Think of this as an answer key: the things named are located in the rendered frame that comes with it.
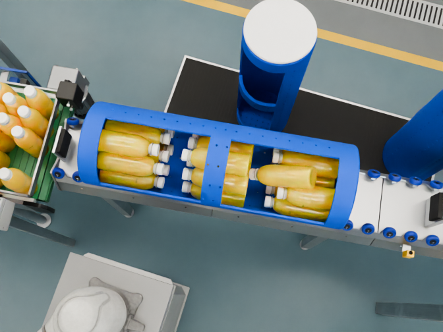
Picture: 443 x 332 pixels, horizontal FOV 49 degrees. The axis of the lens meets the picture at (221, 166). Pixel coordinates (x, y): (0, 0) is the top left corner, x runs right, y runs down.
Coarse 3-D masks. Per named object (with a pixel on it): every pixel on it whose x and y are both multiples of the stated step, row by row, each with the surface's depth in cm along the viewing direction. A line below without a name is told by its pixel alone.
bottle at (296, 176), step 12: (264, 168) 159; (276, 168) 156; (288, 168) 154; (300, 168) 153; (312, 168) 152; (264, 180) 158; (276, 180) 156; (288, 180) 154; (300, 180) 151; (312, 180) 154
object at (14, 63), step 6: (0, 42) 190; (0, 48) 191; (6, 48) 195; (0, 54) 195; (6, 54) 196; (12, 54) 201; (6, 60) 200; (12, 60) 202; (18, 60) 207; (12, 66) 205; (18, 66) 208
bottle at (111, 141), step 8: (104, 136) 155; (112, 136) 155; (120, 136) 155; (128, 136) 156; (136, 136) 156; (104, 144) 155; (112, 144) 155; (120, 144) 155; (128, 144) 155; (136, 144) 155; (144, 144) 155; (152, 144) 157; (112, 152) 157; (120, 152) 156; (128, 152) 156; (136, 152) 155; (144, 152) 156
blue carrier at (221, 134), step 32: (96, 128) 153; (192, 128) 154; (224, 128) 156; (256, 128) 160; (96, 160) 153; (224, 160) 150; (256, 160) 176; (352, 160) 151; (160, 192) 169; (256, 192) 175; (352, 192) 148; (320, 224) 157
